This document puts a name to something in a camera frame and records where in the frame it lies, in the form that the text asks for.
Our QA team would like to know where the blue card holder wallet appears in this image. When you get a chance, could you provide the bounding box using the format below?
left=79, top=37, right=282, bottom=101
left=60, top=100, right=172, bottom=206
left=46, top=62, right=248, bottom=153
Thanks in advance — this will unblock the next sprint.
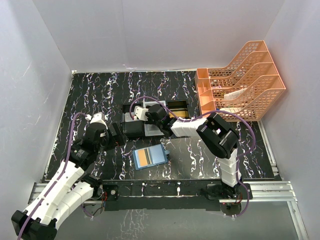
left=132, top=144, right=170, bottom=170

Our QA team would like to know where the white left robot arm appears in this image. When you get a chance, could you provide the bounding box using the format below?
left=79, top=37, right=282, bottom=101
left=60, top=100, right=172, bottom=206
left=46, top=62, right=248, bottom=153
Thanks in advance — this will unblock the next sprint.
left=11, top=122, right=126, bottom=240

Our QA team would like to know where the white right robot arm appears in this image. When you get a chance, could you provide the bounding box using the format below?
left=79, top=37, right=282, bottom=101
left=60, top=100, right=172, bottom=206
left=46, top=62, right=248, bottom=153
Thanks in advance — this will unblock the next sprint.
left=134, top=104, right=242, bottom=199

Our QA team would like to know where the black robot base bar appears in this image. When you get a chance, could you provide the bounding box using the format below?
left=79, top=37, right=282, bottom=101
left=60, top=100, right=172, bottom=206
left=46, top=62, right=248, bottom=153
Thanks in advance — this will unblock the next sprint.
left=82, top=179, right=254, bottom=213

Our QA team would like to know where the white middle card tray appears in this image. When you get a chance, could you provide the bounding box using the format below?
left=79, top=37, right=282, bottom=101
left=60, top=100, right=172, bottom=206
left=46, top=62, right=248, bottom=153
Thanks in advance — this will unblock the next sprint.
left=143, top=101, right=166, bottom=137

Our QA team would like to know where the black left card tray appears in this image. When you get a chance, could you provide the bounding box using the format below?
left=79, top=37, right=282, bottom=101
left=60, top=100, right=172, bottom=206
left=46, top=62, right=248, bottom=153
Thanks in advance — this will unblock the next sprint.
left=121, top=104, right=145, bottom=138

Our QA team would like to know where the black card tray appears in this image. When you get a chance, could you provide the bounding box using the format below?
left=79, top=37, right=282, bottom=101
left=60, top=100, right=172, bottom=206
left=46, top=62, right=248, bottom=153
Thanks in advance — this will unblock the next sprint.
left=121, top=104, right=145, bottom=138
left=166, top=100, right=191, bottom=119

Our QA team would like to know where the black right card tray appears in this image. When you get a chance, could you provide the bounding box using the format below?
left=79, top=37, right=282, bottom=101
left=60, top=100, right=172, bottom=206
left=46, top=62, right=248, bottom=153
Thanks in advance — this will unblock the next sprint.
left=166, top=100, right=191, bottom=119

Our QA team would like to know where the white bottle in organizer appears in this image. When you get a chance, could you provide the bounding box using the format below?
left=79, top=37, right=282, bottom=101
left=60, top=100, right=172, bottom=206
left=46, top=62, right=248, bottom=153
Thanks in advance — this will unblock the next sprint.
left=220, top=107, right=242, bottom=113

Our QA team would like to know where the white paper in organizer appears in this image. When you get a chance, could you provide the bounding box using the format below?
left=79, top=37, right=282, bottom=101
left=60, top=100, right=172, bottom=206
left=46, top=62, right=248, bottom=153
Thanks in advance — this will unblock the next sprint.
left=223, top=87, right=247, bottom=101

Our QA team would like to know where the orange plastic file organizer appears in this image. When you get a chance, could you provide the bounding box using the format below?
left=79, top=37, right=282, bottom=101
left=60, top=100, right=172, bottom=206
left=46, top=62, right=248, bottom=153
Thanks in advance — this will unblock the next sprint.
left=195, top=40, right=286, bottom=122

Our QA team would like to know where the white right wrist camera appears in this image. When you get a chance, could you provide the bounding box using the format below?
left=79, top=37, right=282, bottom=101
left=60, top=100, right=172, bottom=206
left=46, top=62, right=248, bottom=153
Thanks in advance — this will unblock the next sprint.
left=133, top=106, right=149, bottom=122

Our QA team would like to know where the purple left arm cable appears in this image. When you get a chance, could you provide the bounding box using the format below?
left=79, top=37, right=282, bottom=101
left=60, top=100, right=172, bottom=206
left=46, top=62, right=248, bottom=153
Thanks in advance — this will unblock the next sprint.
left=16, top=112, right=92, bottom=240

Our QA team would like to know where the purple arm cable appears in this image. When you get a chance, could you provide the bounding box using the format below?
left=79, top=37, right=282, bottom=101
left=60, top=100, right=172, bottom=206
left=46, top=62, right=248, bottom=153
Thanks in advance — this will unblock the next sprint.
left=16, top=112, right=92, bottom=240
left=128, top=96, right=257, bottom=218

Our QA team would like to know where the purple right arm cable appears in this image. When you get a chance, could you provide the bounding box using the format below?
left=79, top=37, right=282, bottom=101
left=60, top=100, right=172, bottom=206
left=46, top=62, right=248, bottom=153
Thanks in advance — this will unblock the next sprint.
left=128, top=96, right=257, bottom=218

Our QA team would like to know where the aluminium frame rail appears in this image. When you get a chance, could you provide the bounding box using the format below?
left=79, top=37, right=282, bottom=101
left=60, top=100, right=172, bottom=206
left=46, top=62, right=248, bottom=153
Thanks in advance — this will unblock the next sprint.
left=17, top=119, right=310, bottom=240

